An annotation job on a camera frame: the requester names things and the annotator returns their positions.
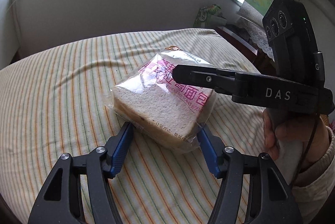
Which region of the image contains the bagged toast bread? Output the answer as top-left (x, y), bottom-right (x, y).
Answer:
top-left (104, 46), bottom-right (216, 153)

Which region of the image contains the red storage box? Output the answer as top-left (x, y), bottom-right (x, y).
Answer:
top-left (214, 27), bottom-right (265, 67)

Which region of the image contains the beige sleeve forearm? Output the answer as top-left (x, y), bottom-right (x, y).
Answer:
top-left (292, 127), bottom-right (334, 223)

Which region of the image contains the white lace cloth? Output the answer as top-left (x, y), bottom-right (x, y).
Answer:
top-left (236, 1), bottom-right (274, 60)

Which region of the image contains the striped table cloth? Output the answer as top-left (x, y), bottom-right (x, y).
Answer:
top-left (1, 29), bottom-right (264, 223)

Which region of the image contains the green shopping bag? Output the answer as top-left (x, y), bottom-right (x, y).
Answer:
top-left (193, 4), bottom-right (227, 29)

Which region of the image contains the person right hand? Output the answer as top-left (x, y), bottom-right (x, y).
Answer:
top-left (263, 110), bottom-right (330, 169)

